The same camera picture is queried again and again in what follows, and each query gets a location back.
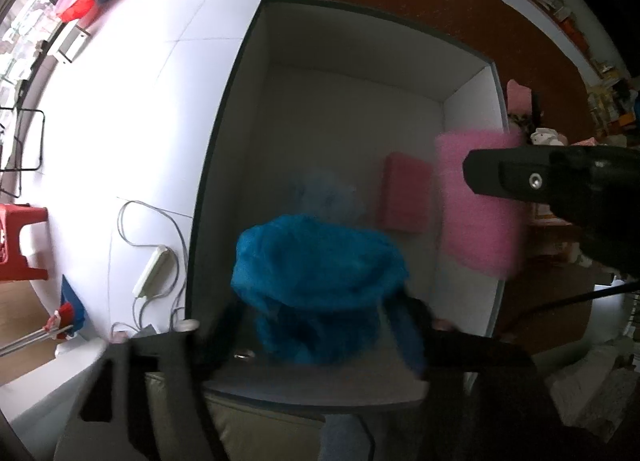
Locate pink foam sponge block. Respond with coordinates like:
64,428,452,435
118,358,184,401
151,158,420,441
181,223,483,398
436,131,525,279

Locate small pink foam sponge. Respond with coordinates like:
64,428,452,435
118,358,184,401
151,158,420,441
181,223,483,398
376,152,433,233

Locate dark blue fluffy cloth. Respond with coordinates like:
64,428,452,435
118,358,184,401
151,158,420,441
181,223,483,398
231,214,425,375

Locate light blue fluffy cloth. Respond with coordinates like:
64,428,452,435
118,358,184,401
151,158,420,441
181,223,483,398
291,170,363,223

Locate cluttered round side table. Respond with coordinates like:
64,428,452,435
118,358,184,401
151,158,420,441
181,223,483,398
588,64,639,148

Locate white power strip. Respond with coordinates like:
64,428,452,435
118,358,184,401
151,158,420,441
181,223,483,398
132,245,172,299

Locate red plastic stool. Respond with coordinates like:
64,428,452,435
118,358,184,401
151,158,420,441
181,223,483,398
0,203,49,282

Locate white open storage box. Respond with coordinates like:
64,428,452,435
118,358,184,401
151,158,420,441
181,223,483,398
186,0,506,413

